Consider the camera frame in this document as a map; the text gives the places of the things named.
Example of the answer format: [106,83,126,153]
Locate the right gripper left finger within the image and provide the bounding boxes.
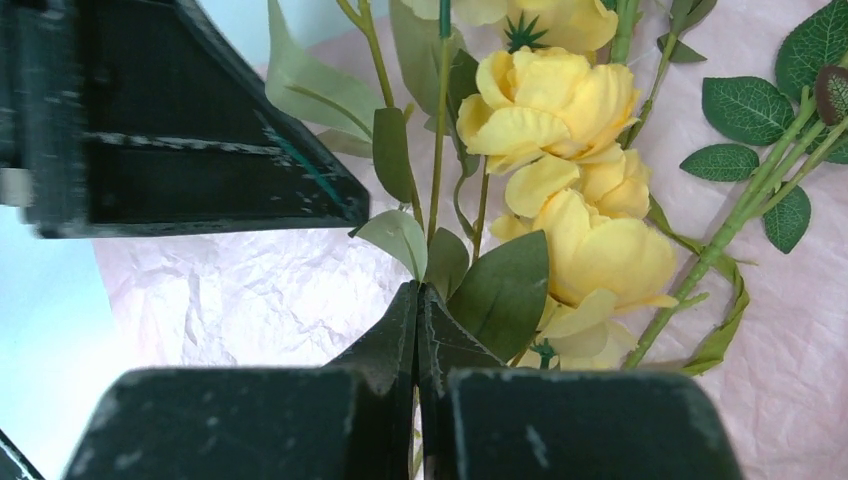
[65,281,419,479]

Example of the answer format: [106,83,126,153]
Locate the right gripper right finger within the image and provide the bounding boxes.
[416,284,742,479]

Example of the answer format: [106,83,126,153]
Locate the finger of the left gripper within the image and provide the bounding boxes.
[1,1,370,239]

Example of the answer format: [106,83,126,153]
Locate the yellow rose stem bunch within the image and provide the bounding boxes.
[266,1,676,370]

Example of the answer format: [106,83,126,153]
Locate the pink wrapping paper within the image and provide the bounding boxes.
[94,1,847,479]

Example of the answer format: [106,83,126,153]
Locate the cream pink rose stem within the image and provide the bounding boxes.
[623,1,847,375]

